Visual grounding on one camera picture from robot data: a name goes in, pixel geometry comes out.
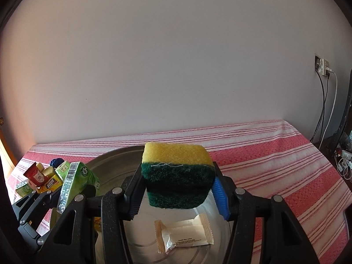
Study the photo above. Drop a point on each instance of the metal basin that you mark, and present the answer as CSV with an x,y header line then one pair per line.
x,y
115,165

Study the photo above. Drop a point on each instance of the yellow and red packet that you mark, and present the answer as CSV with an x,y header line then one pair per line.
x,y
52,184

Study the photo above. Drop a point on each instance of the black curved stand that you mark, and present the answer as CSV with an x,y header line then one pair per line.
x,y
344,115

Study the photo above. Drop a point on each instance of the green barcode packet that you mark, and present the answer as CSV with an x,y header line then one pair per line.
x,y
74,184

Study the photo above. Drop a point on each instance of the red sauce sachet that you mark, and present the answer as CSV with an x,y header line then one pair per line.
x,y
35,176

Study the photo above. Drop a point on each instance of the small yellow block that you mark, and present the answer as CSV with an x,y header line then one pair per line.
x,y
40,166
49,171

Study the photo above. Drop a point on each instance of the wall socket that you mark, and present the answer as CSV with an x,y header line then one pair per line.
x,y
322,65

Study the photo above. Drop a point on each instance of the red striped tablecloth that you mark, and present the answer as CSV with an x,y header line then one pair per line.
x,y
275,156

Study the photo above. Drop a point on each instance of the blue cloth ball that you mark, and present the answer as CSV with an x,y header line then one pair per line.
x,y
57,162

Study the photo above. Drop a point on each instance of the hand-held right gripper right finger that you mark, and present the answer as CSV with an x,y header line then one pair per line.
x,y
221,198

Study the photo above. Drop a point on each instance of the beige sachet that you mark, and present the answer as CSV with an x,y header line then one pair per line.
x,y
183,235

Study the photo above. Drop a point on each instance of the power strip with chargers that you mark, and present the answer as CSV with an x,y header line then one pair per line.
x,y
344,165

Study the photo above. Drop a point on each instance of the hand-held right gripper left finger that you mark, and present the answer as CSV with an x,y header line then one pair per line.
x,y
134,207

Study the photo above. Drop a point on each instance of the yellow and green sponge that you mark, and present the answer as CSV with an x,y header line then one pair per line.
x,y
176,176

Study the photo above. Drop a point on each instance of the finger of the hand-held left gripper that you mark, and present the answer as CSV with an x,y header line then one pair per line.
x,y
33,203
35,233

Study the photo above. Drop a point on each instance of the small orange packet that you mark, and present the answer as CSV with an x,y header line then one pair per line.
x,y
97,223

